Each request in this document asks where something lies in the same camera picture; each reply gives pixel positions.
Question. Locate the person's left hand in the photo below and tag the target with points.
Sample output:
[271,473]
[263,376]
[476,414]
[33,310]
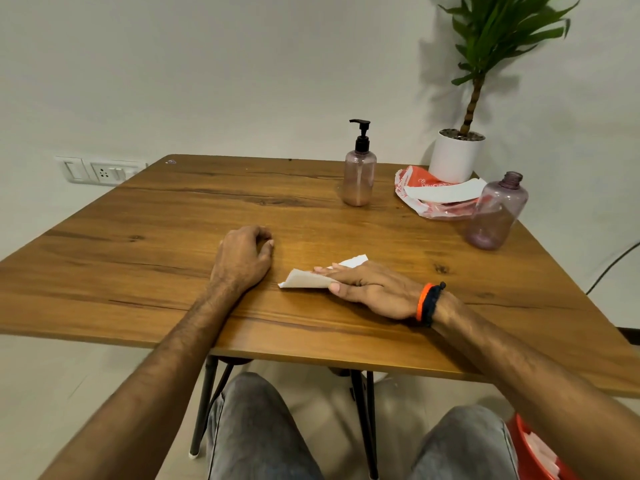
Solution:
[239,259]

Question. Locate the person's right hand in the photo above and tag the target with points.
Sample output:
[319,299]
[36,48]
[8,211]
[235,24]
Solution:
[380,292]

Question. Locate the person's right middle finger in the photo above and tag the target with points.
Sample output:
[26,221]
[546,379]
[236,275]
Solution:
[347,268]

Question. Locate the person's left thumb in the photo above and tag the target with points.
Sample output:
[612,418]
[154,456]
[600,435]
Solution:
[265,249]

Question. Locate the person's right thumb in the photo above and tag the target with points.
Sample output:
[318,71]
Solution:
[345,291]

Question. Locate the white tissue paper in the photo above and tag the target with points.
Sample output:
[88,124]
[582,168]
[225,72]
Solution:
[302,279]

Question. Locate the person's right forearm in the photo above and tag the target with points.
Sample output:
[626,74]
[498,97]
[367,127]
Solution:
[540,389]

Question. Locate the person's left forearm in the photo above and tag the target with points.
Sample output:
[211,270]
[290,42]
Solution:
[150,379]

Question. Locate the orange wristband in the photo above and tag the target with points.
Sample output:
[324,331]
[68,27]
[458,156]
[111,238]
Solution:
[423,300]

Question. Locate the dark blue wristband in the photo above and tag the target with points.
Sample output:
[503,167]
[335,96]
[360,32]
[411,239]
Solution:
[432,304]

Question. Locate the pink pump dispenser bottle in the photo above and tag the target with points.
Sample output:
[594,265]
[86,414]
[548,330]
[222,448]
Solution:
[359,174]

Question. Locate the red and white plastic pouch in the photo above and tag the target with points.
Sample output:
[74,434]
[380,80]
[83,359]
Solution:
[425,194]

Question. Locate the black metal table leg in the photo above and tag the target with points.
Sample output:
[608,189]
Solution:
[367,424]
[204,404]

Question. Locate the white plant pot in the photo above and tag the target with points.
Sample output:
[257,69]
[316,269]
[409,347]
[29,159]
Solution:
[452,157]

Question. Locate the purple open plastic bottle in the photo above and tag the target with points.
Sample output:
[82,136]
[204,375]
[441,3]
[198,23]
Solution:
[492,214]

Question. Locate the person's left leg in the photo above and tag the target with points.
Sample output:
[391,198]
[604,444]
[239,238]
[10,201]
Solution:
[255,429]

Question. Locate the person's leg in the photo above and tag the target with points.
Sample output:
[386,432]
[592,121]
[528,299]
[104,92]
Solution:
[465,444]
[255,429]

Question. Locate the person's right leg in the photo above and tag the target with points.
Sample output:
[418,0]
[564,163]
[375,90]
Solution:
[465,444]

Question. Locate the red plastic bucket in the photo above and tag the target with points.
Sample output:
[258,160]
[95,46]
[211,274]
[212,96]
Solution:
[525,454]

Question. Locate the green potted plant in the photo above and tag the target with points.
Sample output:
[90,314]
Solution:
[500,29]

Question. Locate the white wall switch socket plate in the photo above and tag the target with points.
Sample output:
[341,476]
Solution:
[102,171]

